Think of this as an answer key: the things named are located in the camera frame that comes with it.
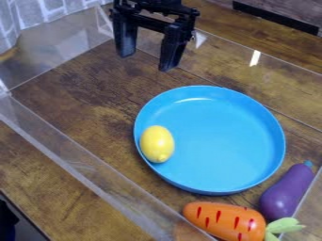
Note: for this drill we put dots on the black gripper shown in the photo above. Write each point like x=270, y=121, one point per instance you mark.
x=165, y=16

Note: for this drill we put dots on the yellow toy lemon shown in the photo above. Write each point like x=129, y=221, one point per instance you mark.
x=157, y=144

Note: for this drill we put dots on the blue round tray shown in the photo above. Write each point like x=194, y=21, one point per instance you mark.
x=230, y=142

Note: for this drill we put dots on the white patterned curtain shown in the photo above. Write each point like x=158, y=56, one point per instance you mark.
x=22, y=14

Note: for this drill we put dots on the purple toy eggplant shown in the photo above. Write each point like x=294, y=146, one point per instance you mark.
x=281, y=198

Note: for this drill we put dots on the orange toy carrot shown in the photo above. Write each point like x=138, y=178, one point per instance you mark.
x=237, y=223

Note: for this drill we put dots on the clear acrylic enclosure wall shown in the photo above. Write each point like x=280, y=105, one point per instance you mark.
x=70, y=97

